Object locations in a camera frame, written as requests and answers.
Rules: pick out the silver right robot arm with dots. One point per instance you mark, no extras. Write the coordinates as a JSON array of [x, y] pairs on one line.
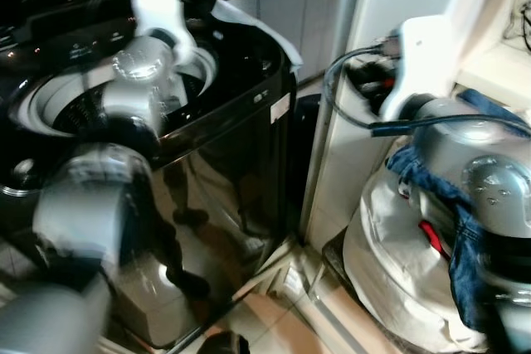
[[498, 190]]

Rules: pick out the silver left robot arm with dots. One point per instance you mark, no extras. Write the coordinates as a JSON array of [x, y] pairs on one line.
[[139, 80]]

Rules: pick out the black top-load washing machine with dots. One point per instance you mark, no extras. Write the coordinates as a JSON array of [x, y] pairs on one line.
[[217, 173]]

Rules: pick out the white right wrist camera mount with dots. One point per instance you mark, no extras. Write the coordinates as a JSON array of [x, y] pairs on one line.
[[419, 64]]

